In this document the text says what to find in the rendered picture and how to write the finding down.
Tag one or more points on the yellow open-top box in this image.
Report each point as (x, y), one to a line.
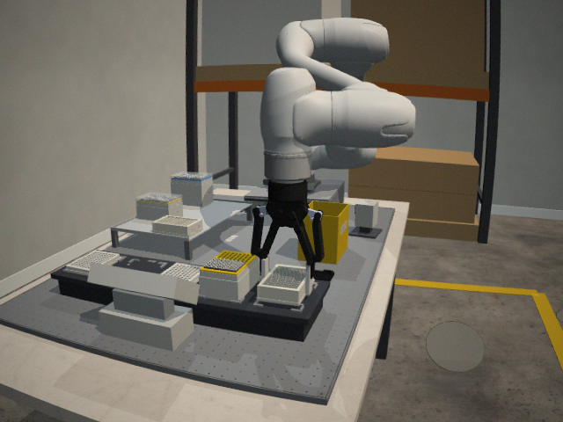
(334, 229)

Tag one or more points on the white trough reservoir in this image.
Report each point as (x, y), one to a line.
(177, 226)

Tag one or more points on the grey flat table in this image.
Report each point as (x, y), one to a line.
(212, 214)

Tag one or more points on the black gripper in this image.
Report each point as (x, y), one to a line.
(287, 205)

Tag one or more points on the black flat rectangular pad with rg label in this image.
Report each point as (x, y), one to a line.
(325, 275)

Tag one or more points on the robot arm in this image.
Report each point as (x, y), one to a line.
(294, 116)

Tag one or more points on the yellow tip rack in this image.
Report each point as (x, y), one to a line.
(227, 280)

